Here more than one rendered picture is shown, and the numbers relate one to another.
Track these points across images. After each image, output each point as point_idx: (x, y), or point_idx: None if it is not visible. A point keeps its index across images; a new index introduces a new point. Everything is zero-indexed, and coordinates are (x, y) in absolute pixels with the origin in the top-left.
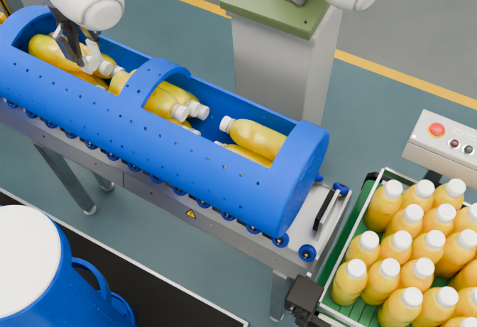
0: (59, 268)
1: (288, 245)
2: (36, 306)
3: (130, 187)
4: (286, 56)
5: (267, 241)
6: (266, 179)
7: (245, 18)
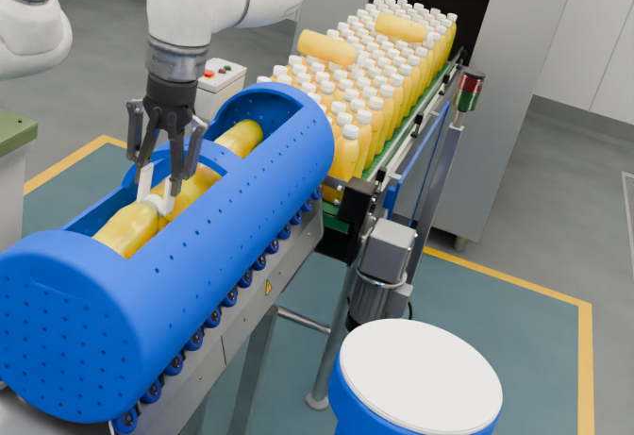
0: None
1: None
2: None
3: (229, 351)
4: (2, 202)
5: (301, 222)
6: (311, 112)
7: None
